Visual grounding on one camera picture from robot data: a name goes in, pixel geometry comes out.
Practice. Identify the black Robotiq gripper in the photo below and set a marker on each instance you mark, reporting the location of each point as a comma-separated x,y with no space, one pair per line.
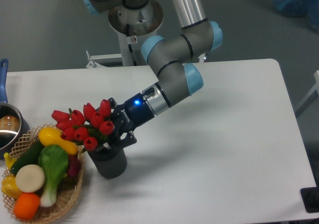
126,117

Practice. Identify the red tulip bouquet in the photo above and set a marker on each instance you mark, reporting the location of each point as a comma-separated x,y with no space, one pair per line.
90,127

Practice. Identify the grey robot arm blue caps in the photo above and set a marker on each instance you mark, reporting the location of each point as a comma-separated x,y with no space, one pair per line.
176,81

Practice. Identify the dark grey ribbed vase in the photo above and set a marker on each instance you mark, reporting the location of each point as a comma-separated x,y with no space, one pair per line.
109,163

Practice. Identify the yellow squash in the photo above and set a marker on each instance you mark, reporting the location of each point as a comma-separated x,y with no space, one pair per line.
51,136

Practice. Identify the green bok choy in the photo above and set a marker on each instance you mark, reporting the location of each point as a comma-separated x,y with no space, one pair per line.
54,162

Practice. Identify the woven wicker basket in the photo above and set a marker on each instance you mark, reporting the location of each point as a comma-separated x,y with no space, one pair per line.
67,193

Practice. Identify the dark green cucumber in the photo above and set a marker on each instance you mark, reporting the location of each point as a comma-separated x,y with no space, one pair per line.
27,158

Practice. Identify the round cream white radish slice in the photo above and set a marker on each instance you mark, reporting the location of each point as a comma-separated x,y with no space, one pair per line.
30,178

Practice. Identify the yellow banana tip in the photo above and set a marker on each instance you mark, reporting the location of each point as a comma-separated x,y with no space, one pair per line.
9,161

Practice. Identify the orange fruit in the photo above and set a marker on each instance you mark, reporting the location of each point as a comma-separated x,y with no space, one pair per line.
26,206

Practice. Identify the yellow bell pepper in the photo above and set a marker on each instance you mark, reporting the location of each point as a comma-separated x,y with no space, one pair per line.
10,188

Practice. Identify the black device at table edge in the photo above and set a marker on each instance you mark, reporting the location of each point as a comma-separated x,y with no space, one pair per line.
310,197

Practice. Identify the blue plastic bag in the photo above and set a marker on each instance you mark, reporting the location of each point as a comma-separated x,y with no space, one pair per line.
299,8

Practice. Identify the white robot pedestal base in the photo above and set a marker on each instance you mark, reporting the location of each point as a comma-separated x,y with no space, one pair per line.
137,22

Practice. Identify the steel pot blue handle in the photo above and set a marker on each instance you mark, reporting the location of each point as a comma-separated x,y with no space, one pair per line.
12,123

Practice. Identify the white furniture frame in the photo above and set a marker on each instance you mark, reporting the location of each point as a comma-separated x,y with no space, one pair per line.
309,97

